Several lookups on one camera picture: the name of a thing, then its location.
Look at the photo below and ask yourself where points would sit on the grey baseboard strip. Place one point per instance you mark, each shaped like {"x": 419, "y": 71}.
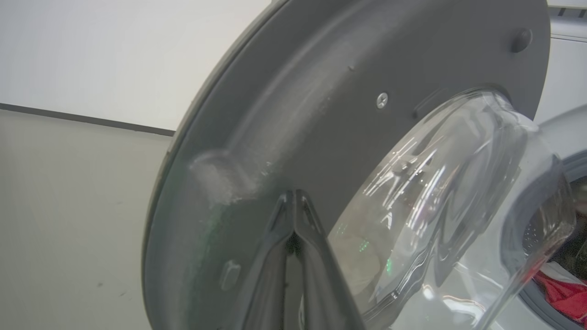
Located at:
{"x": 91, "y": 120}

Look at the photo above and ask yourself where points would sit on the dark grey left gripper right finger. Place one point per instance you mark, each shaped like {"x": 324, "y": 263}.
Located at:
{"x": 321, "y": 284}

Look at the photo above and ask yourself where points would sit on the round black glass washer door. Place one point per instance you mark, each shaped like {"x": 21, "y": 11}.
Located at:
{"x": 298, "y": 114}

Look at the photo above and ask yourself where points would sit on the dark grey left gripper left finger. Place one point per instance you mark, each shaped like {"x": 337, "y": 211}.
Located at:
{"x": 270, "y": 275}

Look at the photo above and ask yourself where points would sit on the white front-load washing machine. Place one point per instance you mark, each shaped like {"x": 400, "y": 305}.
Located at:
{"x": 562, "y": 78}

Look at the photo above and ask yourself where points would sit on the stainless steel washing machine drum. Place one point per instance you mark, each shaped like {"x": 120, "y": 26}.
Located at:
{"x": 578, "y": 250}

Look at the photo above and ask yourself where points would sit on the red and white garment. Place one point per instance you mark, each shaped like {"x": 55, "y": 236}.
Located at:
{"x": 566, "y": 293}

